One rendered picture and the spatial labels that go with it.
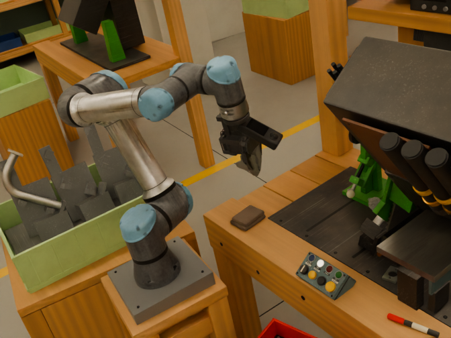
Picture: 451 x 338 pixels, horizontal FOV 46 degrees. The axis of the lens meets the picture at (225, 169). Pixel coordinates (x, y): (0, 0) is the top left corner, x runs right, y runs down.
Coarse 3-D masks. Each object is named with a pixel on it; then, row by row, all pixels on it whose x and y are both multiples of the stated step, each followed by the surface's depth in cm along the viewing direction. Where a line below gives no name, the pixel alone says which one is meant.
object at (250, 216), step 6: (246, 210) 186; (252, 210) 186; (258, 210) 185; (234, 216) 184; (240, 216) 184; (246, 216) 183; (252, 216) 183; (258, 216) 183; (264, 216) 185; (234, 222) 184; (240, 222) 181; (246, 222) 180; (252, 222) 182; (258, 222) 184; (240, 228) 182; (246, 228) 180
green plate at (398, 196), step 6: (390, 180) 141; (390, 186) 143; (396, 186) 142; (384, 192) 145; (390, 192) 145; (396, 192) 143; (402, 192) 141; (384, 198) 146; (390, 198) 146; (396, 198) 144; (402, 198) 142; (390, 204) 150; (402, 204) 143; (408, 204) 142; (408, 210) 143
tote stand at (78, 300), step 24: (168, 240) 203; (192, 240) 206; (96, 264) 198; (120, 264) 195; (24, 288) 193; (48, 288) 191; (72, 288) 190; (96, 288) 195; (24, 312) 185; (48, 312) 190; (72, 312) 194; (96, 312) 199; (48, 336) 194; (72, 336) 198; (96, 336) 203; (120, 336) 209
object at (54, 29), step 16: (0, 0) 676; (16, 0) 682; (32, 0) 688; (48, 0) 744; (32, 32) 712; (48, 32) 723; (64, 32) 728; (0, 48) 697; (16, 48) 703; (32, 48) 709
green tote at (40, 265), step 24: (96, 168) 231; (0, 216) 215; (120, 216) 198; (48, 240) 186; (72, 240) 191; (96, 240) 196; (120, 240) 202; (24, 264) 184; (48, 264) 189; (72, 264) 195
